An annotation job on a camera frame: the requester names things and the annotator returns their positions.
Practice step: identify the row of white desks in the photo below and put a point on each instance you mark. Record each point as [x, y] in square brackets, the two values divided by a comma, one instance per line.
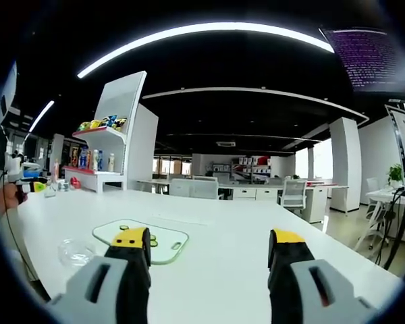
[253, 193]

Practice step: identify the long curved ceiling light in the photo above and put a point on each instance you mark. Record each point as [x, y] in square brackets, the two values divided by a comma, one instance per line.
[202, 33]

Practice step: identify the white mesh office chair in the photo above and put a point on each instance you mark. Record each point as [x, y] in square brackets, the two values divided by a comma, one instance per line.
[293, 194]

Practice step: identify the pink bottle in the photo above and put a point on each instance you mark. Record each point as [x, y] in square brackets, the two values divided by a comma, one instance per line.
[56, 168]

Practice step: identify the green potted plant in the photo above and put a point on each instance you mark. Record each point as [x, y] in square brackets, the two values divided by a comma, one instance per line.
[395, 175]

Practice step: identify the red small object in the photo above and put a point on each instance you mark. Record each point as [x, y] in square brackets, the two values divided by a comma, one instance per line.
[75, 182]

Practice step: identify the green snack packet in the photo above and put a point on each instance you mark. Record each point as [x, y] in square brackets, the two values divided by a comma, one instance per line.
[84, 126]

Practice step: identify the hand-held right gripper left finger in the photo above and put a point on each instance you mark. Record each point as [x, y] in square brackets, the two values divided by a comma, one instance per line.
[121, 283]

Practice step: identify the yellow black snack packet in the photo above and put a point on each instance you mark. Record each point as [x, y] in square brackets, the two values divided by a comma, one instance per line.
[120, 123]

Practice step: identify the white small container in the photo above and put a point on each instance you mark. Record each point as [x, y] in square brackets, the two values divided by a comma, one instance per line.
[49, 193]

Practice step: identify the monitor with purple text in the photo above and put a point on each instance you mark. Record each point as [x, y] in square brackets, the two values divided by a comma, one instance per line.
[368, 57]

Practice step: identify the clear plastic cup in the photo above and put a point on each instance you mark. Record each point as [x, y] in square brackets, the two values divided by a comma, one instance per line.
[62, 186]

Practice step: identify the person's left hand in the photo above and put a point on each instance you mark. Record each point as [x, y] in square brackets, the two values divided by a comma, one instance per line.
[6, 200]

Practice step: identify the ceiling air conditioner vent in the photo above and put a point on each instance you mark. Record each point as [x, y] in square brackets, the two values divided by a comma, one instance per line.
[225, 144]

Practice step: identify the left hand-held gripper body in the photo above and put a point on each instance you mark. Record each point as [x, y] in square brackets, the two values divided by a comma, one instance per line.
[12, 166]

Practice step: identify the white side desk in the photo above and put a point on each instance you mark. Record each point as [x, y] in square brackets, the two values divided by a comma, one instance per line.
[384, 195]

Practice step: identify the white display shelf unit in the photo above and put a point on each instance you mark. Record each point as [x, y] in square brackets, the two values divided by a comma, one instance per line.
[135, 135]

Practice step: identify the white cutting board green rim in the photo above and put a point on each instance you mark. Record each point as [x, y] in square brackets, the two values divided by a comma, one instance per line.
[168, 241]

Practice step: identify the blue drink pack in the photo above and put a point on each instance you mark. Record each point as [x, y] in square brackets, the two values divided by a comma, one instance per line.
[83, 157]

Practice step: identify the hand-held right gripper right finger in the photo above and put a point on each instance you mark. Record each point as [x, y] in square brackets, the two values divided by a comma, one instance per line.
[290, 287]

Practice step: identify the white bottle orange label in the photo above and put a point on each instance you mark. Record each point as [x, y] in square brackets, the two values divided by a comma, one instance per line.
[89, 159]

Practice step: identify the short ceiling light strip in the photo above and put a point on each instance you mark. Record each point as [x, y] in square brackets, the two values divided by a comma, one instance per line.
[40, 116]

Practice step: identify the white square column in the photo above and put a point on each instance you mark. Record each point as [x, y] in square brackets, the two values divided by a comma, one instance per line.
[345, 162]

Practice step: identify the clear petri dish lid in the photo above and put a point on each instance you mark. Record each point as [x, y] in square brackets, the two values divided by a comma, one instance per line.
[72, 248]

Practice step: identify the plain white bottle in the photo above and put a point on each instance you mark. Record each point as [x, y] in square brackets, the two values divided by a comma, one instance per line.
[111, 162]

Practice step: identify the orange drink pack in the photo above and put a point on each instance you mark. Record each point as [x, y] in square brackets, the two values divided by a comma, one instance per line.
[75, 157]

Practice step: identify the blue snack packet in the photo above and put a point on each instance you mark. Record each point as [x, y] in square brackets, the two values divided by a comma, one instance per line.
[108, 121]

